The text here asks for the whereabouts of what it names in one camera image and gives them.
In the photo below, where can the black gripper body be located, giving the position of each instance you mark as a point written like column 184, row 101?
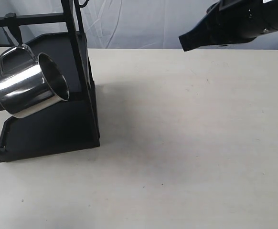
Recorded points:
column 226, row 22

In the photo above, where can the stainless steel mug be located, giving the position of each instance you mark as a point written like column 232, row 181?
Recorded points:
column 32, row 87

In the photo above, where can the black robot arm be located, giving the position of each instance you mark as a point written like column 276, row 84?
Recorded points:
column 270, row 16

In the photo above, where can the black two-tier rack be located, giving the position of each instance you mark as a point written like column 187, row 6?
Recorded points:
column 66, row 126

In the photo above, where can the dark gray metal bracket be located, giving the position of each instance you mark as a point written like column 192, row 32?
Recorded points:
column 13, row 26

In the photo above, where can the grey backdrop curtain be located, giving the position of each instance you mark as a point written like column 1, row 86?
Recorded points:
column 125, row 24

